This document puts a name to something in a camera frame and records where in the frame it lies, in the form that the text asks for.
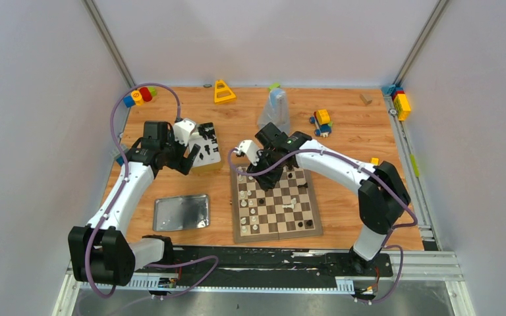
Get stacked coloured bricks corner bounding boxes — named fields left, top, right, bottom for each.
left=381, top=85, right=412, bottom=121

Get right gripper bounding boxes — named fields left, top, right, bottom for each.
left=248, top=149, right=285, bottom=190

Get red cylinder block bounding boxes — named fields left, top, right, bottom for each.
left=139, top=86, right=153, bottom=103

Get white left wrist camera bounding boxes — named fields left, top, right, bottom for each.
left=173, top=118, right=196, bottom=146

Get wooden chess board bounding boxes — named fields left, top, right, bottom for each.
left=230, top=168, right=323, bottom=244

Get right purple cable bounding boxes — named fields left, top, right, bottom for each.
left=227, top=148, right=419, bottom=305

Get green block behind bag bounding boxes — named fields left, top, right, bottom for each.
left=268, top=82, right=281, bottom=91

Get purple cable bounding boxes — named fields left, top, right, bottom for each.
left=82, top=82, right=220, bottom=302
left=227, top=148, right=419, bottom=305

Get yellow trapezoid toy block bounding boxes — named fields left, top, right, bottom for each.
left=213, top=80, right=237, bottom=105

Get blue cube block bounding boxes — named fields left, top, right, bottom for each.
left=123, top=95, right=136, bottom=108

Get blue lego brick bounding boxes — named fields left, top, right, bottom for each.
left=115, top=156, right=124, bottom=166

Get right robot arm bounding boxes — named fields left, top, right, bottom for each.
left=232, top=123, right=417, bottom=275

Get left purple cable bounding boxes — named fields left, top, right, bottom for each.
left=82, top=82, right=220, bottom=302

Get grey lego brick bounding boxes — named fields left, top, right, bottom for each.
left=109, top=147, right=119, bottom=159

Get pile of black chess pieces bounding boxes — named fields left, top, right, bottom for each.
left=198, top=122, right=217, bottom=142

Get silver metal tin box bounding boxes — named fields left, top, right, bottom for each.
left=188, top=122, right=223, bottom=174

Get small wooden block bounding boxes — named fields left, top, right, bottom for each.
left=359, top=93, right=373, bottom=105

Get silver tin lid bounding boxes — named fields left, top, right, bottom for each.
left=152, top=194, right=210, bottom=232

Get clear bubble wrap bag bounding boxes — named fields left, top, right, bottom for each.
left=257, top=88, right=291, bottom=134

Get toy car blocks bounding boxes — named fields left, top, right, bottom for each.
left=309, top=109, right=333, bottom=138

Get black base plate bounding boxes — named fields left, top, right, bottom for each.
left=131, top=245, right=395, bottom=280

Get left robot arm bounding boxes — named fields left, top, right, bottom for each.
left=68, top=118, right=200, bottom=286

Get small yellow block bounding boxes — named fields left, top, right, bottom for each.
left=370, top=157, right=380, bottom=165

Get yellow cylinder block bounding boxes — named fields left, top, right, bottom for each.
left=130, top=90, right=145, bottom=106

